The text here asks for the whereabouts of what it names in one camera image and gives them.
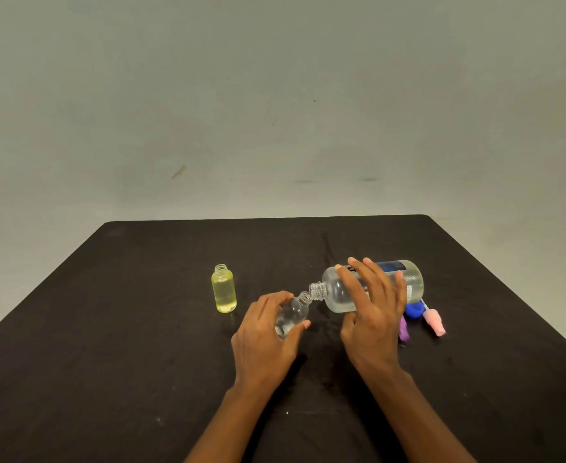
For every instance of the purple spray pump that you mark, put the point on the purple spray pump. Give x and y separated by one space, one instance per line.
403 332

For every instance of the large clear plastic bottle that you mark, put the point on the large clear plastic bottle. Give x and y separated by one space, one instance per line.
412 284

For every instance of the small yellow liquid bottle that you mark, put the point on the small yellow liquid bottle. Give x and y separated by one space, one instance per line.
224 294

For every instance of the person's right forearm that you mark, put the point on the person's right forearm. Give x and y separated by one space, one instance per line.
418 419

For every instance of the person's right thumb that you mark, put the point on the person's right thumb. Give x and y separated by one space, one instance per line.
348 327

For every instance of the person's left forearm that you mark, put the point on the person's left forearm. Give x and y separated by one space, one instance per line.
234 424

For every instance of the person's left hand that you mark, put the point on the person's left hand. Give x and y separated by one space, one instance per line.
258 349

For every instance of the blue bottle cap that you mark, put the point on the blue bottle cap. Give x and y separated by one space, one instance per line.
414 311

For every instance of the person's right middle finger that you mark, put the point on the person's right middle finger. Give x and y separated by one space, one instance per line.
367 279

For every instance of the person's right hand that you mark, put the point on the person's right hand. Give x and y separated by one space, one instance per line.
372 332

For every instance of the person's left thumb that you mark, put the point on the person's left thumb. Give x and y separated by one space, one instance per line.
296 332

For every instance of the person's right little finger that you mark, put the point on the person's right little finger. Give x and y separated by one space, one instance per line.
400 294

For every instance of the small clear glass bottle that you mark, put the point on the small clear glass bottle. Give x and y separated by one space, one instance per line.
295 311

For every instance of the pink spray pump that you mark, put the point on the pink spray pump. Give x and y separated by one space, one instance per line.
435 324

